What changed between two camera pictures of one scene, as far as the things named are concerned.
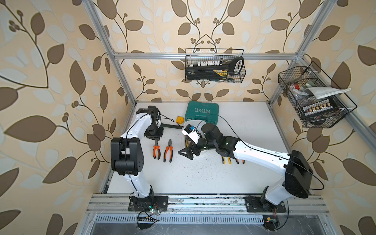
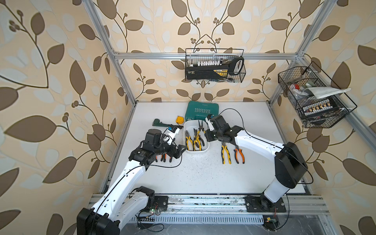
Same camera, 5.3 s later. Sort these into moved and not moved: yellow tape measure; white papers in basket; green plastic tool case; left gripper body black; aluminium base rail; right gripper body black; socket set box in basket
Moved: left gripper body black; right gripper body black
Not moved: green plastic tool case; aluminium base rail; white papers in basket; socket set box in basket; yellow tape measure
